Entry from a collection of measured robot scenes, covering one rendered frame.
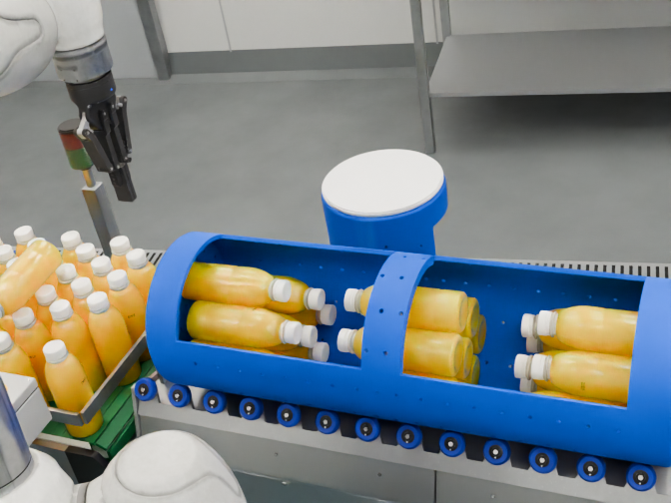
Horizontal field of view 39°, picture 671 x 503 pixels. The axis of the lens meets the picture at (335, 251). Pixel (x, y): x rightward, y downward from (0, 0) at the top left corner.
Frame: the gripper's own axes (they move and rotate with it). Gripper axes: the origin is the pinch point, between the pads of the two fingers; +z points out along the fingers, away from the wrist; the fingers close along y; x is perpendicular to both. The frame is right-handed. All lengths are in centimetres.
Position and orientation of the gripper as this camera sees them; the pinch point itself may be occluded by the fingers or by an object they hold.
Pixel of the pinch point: (122, 182)
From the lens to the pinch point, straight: 168.2
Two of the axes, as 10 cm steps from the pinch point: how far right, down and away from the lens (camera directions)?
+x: 9.2, 0.9, -3.8
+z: 1.5, 8.1, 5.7
